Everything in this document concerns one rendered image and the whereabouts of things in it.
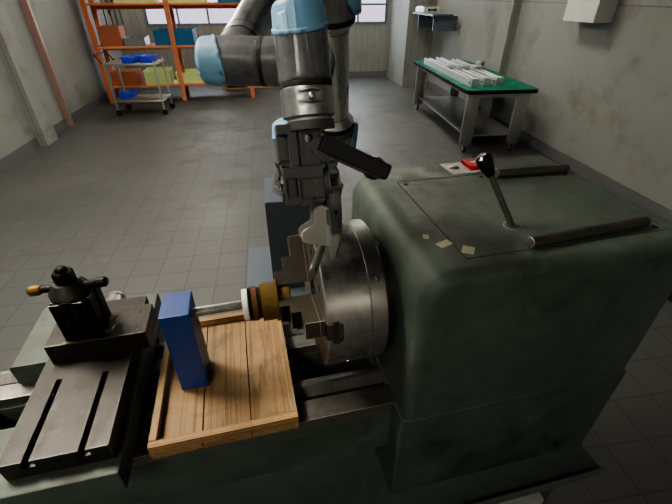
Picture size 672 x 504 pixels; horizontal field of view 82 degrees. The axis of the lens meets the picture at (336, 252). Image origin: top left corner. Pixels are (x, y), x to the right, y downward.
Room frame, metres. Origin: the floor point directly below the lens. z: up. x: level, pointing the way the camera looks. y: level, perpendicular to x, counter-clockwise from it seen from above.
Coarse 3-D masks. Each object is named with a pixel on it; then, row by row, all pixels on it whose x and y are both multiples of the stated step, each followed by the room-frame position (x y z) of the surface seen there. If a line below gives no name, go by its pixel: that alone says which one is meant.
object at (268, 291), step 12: (252, 288) 0.66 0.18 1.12; (264, 288) 0.65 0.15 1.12; (276, 288) 0.65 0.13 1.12; (288, 288) 0.67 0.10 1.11; (252, 300) 0.63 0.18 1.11; (264, 300) 0.63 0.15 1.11; (276, 300) 0.63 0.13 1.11; (252, 312) 0.62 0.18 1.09; (264, 312) 0.62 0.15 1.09; (276, 312) 0.62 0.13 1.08
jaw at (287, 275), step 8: (288, 240) 0.74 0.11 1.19; (296, 240) 0.74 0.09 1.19; (288, 248) 0.75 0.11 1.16; (296, 248) 0.73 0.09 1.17; (304, 248) 0.73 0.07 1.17; (288, 256) 0.71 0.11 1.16; (296, 256) 0.72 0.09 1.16; (304, 256) 0.72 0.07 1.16; (288, 264) 0.70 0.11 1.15; (296, 264) 0.71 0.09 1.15; (304, 264) 0.71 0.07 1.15; (280, 272) 0.69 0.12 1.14; (288, 272) 0.69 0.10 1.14; (296, 272) 0.69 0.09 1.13; (304, 272) 0.70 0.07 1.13; (280, 280) 0.68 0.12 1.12; (288, 280) 0.68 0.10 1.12; (296, 280) 0.68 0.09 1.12; (304, 280) 0.69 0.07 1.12
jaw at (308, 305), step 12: (288, 300) 0.63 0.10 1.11; (300, 300) 0.63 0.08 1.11; (312, 300) 0.63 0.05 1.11; (288, 312) 0.61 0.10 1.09; (300, 312) 0.59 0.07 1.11; (312, 312) 0.58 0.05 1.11; (300, 324) 0.58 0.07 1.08; (312, 324) 0.55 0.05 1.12; (324, 324) 0.55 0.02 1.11; (336, 324) 0.55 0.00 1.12; (312, 336) 0.54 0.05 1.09; (324, 336) 0.55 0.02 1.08; (336, 336) 0.54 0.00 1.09
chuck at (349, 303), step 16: (352, 240) 0.67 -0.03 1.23; (352, 256) 0.63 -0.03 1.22; (320, 272) 0.60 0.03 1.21; (336, 272) 0.60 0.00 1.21; (352, 272) 0.60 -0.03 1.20; (320, 288) 0.59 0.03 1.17; (336, 288) 0.57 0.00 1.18; (352, 288) 0.58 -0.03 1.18; (368, 288) 0.58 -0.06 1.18; (320, 304) 0.60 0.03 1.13; (336, 304) 0.56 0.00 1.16; (352, 304) 0.56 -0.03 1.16; (368, 304) 0.57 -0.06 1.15; (336, 320) 0.54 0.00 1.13; (352, 320) 0.55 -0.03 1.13; (368, 320) 0.55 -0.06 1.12; (352, 336) 0.54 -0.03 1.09; (368, 336) 0.55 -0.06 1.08; (320, 352) 0.61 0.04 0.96; (336, 352) 0.54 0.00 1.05; (352, 352) 0.55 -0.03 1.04; (368, 352) 0.56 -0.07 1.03
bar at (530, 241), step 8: (640, 216) 0.69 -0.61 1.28; (600, 224) 0.66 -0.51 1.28; (608, 224) 0.66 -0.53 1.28; (616, 224) 0.66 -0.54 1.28; (624, 224) 0.66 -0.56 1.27; (632, 224) 0.67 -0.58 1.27; (640, 224) 0.67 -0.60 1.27; (648, 224) 0.68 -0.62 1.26; (552, 232) 0.63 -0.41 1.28; (560, 232) 0.63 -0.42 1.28; (568, 232) 0.63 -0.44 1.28; (576, 232) 0.63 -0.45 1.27; (584, 232) 0.63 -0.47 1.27; (592, 232) 0.64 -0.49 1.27; (600, 232) 0.64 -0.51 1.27; (608, 232) 0.65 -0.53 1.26; (528, 240) 0.61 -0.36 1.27; (536, 240) 0.60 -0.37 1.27; (544, 240) 0.61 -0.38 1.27; (552, 240) 0.61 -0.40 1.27; (560, 240) 0.62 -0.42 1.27; (568, 240) 0.62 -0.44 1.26
